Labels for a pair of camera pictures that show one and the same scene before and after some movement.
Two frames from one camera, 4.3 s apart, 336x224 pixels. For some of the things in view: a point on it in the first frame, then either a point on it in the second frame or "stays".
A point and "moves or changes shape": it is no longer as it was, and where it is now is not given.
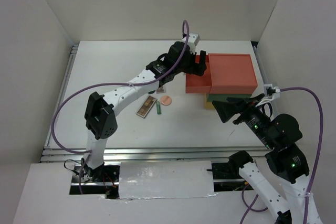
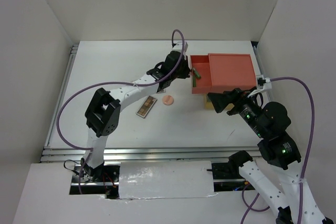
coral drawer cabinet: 232,74 stays
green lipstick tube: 158,107 moves or changes shape
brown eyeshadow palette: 146,106 stays
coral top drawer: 197,84 moves or changes shape
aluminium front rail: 150,154 stays
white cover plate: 156,179 stays
